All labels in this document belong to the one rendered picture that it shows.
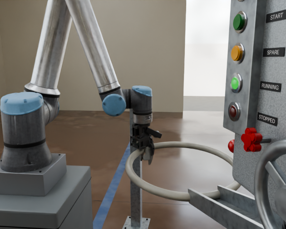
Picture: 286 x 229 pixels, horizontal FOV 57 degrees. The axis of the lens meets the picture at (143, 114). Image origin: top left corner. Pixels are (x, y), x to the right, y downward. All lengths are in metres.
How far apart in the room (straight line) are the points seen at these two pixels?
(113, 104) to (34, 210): 0.45
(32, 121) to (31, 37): 6.72
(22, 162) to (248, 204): 0.77
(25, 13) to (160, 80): 3.86
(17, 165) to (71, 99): 6.35
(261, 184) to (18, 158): 0.87
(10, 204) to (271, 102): 0.89
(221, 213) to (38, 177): 0.64
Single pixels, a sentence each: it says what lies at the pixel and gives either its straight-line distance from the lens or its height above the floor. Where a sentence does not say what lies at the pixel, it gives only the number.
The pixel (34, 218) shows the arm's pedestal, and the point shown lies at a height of 0.83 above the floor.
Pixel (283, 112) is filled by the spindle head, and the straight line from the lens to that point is 0.43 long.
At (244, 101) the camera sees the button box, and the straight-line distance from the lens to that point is 0.48.
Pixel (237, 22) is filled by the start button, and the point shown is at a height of 1.40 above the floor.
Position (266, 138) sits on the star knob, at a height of 1.22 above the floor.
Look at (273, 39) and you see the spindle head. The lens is 0.45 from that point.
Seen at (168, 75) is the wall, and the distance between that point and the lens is 6.86.
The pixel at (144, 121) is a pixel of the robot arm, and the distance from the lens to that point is 1.19.
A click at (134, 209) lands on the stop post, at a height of 0.17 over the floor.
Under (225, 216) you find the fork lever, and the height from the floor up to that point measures 0.96.
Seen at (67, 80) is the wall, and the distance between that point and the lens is 7.35.
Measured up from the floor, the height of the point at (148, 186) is 0.90.
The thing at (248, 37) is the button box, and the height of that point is 1.37.
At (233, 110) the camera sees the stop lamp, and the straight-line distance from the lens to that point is 0.50.
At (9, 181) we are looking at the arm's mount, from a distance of 1.11.
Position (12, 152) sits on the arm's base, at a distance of 1.09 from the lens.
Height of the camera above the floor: 1.34
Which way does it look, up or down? 12 degrees down
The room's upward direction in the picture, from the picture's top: straight up
